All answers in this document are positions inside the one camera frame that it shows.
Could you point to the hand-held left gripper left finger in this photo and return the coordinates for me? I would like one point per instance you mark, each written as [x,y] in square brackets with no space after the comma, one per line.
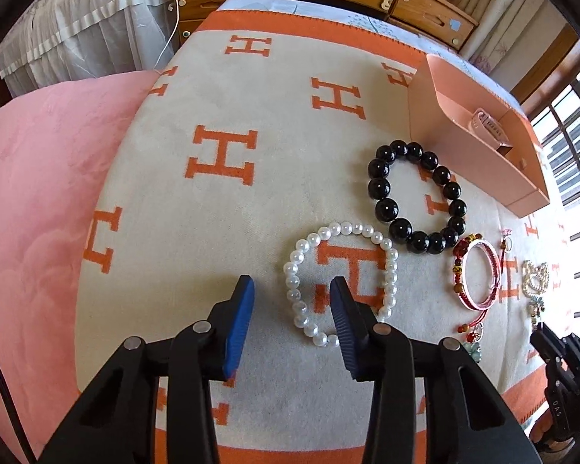
[239,324]

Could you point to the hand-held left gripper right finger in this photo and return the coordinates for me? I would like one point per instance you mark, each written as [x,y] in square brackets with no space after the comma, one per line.
[343,328]

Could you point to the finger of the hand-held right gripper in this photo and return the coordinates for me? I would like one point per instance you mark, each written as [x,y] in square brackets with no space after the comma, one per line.
[546,345]

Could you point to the pink jewelry box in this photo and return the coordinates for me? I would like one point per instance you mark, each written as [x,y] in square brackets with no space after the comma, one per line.
[444,121]

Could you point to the orange printed blanket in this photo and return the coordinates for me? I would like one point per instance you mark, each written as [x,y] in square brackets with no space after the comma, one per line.
[270,154]

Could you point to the pink blanket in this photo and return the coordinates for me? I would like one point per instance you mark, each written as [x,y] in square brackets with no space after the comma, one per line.
[43,203]

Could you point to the wooden framed window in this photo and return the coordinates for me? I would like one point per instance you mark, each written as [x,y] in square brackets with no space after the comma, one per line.
[560,58]

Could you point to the blue sticker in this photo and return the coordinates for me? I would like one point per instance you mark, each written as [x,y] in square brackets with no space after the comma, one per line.
[453,24]

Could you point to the white curtain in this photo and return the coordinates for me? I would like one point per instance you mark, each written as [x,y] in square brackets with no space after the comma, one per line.
[502,24]

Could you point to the white lace cover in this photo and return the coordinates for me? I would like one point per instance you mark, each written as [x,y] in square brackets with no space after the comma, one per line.
[77,24]

